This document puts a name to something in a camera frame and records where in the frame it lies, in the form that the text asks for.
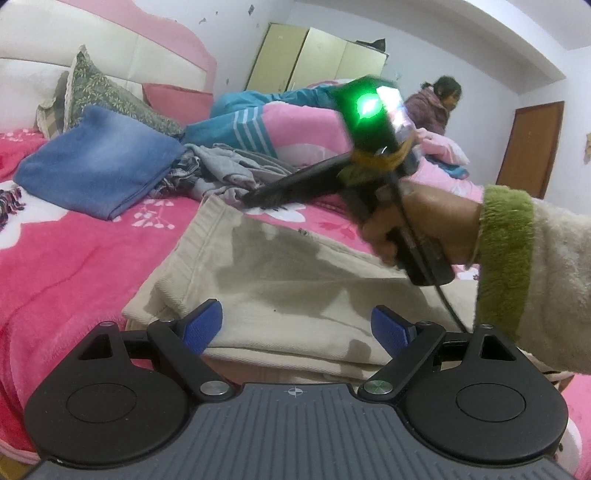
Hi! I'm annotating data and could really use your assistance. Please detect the beige pants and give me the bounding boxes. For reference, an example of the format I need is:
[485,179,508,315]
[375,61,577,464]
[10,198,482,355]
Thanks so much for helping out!
[121,196,481,374]

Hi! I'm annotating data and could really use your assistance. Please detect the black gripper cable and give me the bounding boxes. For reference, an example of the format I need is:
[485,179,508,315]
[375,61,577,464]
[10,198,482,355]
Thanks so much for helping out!
[379,148,469,333]

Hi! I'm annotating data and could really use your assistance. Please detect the pink pillow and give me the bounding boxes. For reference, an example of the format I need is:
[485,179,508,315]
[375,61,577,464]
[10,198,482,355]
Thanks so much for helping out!
[142,83,214,125]

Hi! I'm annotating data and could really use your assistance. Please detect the pink floral blanket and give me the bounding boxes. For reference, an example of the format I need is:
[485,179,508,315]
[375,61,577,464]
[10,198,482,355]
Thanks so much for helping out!
[0,127,591,462]

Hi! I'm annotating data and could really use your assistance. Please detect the pale yellow wardrobe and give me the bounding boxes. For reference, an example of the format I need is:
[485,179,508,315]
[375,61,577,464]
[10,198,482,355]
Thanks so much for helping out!
[245,23,389,93]

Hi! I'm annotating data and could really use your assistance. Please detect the person's right forearm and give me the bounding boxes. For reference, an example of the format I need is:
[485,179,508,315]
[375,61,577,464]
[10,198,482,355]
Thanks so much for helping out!
[475,185,591,377]

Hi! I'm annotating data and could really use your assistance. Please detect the light pink duvet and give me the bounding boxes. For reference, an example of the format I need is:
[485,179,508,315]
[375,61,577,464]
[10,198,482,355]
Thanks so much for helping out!
[413,129,472,178]

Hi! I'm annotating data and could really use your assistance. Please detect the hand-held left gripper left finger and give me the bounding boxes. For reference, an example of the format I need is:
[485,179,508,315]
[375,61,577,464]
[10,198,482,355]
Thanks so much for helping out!
[76,299,234,402]

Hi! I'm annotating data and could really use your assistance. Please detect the person's right hand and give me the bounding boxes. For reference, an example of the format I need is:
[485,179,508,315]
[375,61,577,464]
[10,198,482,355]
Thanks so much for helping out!
[360,182,485,268]

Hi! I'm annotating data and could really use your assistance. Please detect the teal striped garment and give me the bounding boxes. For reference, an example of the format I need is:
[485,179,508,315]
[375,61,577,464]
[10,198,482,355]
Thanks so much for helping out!
[182,85,352,158]

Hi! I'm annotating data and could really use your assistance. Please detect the folded blue jeans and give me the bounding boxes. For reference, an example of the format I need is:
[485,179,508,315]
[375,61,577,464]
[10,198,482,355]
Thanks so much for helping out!
[14,105,188,221]

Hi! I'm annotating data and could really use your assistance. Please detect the brown wooden door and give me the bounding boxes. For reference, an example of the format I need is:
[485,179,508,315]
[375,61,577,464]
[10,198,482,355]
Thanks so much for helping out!
[496,100,566,199]

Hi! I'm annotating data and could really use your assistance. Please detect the beige checked pillow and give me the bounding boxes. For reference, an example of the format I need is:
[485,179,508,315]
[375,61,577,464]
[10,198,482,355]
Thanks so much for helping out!
[36,71,70,139]

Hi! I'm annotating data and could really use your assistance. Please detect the grey plaid clothes pile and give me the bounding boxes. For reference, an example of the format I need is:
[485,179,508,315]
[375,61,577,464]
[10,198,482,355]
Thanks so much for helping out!
[157,143,301,201]

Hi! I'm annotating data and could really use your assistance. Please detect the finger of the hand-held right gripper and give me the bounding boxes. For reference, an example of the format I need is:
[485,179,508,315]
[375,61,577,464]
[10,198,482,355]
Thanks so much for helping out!
[242,152,356,213]

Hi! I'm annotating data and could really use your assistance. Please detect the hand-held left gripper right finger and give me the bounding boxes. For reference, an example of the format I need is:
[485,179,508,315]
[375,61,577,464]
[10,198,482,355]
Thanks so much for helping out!
[358,305,515,402]

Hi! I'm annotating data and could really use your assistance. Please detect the green patterned pillow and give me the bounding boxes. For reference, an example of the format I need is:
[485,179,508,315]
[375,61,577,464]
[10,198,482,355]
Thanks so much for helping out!
[62,45,185,139]

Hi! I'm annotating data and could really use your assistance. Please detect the pink floral quilt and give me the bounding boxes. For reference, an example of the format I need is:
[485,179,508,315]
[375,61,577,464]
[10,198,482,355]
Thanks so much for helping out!
[256,80,485,204]

